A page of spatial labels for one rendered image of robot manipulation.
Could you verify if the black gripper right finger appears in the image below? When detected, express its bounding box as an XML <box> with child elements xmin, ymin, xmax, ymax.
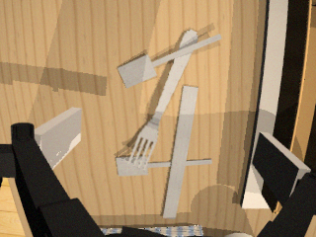
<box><xmin>252</xmin><ymin>132</ymin><xmax>316</xmax><ymax>237</ymax></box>

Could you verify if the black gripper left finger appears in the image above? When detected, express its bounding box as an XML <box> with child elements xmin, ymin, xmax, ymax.
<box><xmin>0</xmin><ymin>107</ymin><xmax>106</xmax><ymax>237</ymax></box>

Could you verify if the silver fork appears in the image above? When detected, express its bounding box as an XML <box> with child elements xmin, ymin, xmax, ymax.
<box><xmin>127</xmin><ymin>30</ymin><xmax>198</xmax><ymax>171</ymax></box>

